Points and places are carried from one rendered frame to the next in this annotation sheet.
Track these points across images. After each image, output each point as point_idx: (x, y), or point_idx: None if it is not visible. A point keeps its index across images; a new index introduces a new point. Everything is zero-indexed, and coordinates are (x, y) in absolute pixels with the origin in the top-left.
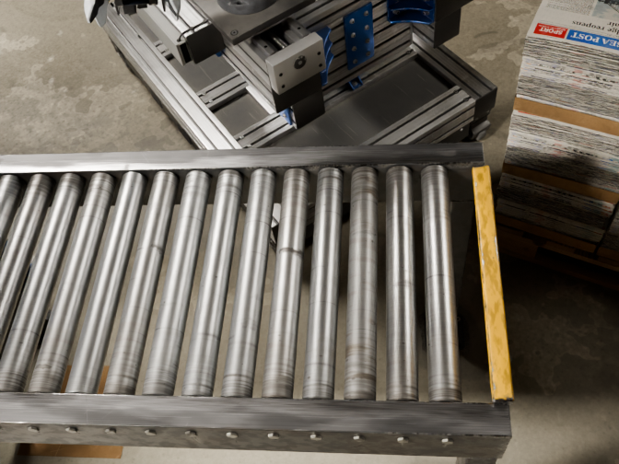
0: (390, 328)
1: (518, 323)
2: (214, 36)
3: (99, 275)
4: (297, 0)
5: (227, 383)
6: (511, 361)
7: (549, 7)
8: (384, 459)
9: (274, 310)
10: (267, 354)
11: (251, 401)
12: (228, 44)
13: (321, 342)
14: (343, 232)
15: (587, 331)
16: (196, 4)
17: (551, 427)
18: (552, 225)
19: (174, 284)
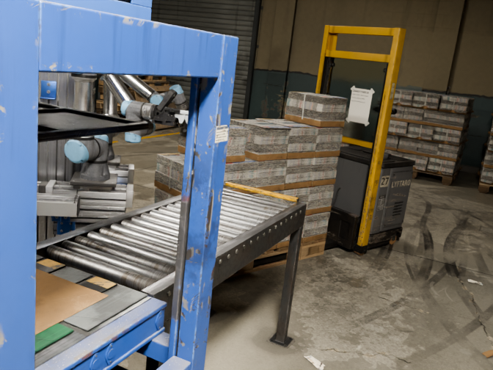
0: (263, 204)
1: (217, 299)
2: (79, 202)
3: None
4: (115, 175)
5: (260, 219)
6: (230, 305)
7: (183, 163)
8: (245, 345)
9: (242, 210)
10: (256, 215)
11: (270, 218)
12: (85, 205)
13: (260, 208)
14: None
15: (233, 289)
16: (82, 182)
17: (262, 309)
18: None
19: None
